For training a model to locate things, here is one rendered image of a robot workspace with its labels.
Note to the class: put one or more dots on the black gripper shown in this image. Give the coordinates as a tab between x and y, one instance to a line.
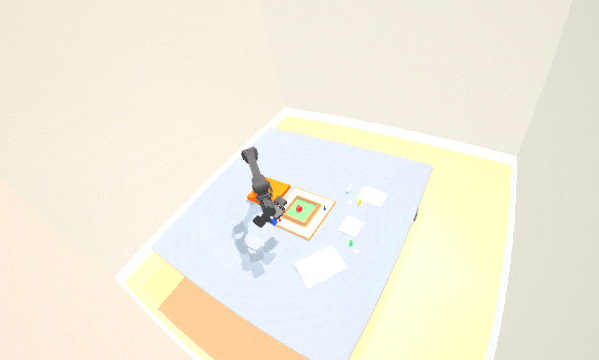
261	220

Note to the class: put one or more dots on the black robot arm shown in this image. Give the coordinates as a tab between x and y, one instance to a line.
260	186

